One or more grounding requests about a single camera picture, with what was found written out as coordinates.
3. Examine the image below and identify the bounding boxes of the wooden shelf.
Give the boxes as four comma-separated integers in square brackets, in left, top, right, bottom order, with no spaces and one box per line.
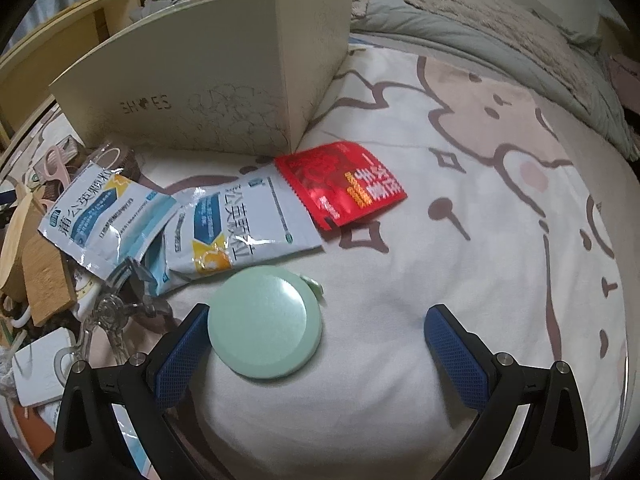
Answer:
[0,0,191,146]

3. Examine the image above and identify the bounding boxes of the beige textured pillow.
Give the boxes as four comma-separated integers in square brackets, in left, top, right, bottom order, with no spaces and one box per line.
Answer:
[402,0,601,91]

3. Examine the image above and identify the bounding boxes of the white headboard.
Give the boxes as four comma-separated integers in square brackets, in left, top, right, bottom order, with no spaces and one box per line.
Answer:
[525,0,601,36]

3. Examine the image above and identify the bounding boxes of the brown leather wallet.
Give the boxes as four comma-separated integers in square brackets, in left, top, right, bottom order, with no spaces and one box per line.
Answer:
[12,402,56,461]

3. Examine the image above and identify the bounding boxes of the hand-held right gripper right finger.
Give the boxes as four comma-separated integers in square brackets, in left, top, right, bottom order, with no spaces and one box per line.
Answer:
[424,304,591,480]

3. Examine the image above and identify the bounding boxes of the clear plastic hair clip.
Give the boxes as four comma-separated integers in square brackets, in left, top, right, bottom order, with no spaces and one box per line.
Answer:
[75,260,171,361]

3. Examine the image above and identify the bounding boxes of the white shoe box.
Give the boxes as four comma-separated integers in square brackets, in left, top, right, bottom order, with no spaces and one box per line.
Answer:
[48,0,353,157]

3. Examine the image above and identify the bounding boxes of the printed cartoon blanket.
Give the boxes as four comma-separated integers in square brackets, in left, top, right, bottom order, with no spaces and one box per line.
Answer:
[0,35,631,480]

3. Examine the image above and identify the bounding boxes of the green round compact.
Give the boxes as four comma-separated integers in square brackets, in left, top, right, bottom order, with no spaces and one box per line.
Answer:
[206,266,325,385]

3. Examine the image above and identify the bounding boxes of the white power bank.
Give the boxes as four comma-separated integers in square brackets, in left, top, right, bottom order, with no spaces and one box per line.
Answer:
[12,327,76,406]

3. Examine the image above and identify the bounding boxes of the engraved wooden block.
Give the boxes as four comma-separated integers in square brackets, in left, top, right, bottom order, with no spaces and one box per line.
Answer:
[22,232,76,326]

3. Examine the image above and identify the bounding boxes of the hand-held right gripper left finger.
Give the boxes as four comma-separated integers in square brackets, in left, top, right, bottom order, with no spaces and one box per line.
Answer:
[54,302,211,480]

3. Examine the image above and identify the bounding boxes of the pink clothes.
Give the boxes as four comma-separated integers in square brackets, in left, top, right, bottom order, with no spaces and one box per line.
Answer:
[607,52,640,106]

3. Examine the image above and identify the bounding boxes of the red foil packet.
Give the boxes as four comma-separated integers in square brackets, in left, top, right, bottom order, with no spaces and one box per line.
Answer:
[274,142,408,230]

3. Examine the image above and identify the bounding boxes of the oval wooden box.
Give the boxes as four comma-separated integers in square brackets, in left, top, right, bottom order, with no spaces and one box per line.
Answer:
[0,180,48,306]

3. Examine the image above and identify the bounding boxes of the white blue sachet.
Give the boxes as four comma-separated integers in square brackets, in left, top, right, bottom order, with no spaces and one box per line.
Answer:
[150,172,323,296]
[39,146,178,281]

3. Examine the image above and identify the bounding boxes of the grey duvet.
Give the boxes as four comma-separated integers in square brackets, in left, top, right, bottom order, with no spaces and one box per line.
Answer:
[350,0,640,156]

